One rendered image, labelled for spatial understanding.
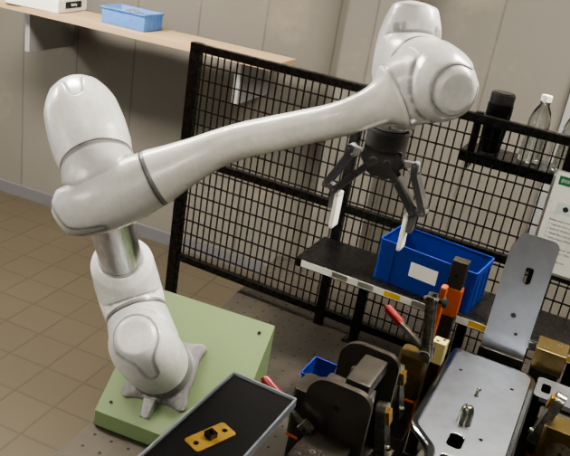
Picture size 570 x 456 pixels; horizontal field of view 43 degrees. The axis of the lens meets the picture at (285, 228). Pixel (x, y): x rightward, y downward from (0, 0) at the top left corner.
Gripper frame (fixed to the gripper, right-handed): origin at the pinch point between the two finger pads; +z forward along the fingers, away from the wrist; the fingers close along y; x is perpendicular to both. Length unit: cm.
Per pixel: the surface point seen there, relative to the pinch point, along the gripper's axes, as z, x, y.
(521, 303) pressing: 31, 62, 27
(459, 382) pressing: 46, 39, 20
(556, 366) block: 44, 59, 40
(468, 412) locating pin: 42, 22, 25
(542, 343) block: 40, 62, 35
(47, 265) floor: 146, 160, -224
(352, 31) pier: -7, 226, -95
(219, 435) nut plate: 29.8, -33.0, -7.8
